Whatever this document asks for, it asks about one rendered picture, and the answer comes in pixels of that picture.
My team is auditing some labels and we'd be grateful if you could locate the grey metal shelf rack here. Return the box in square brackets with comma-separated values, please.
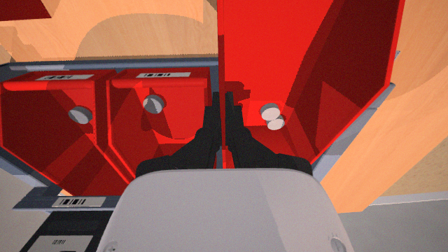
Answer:
[0, 57, 396, 215]

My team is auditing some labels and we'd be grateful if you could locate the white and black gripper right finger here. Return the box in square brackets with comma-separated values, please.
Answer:
[225, 92, 313, 176]

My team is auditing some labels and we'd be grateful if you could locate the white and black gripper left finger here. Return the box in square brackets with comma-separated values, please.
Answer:
[135, 92, 222, 178]

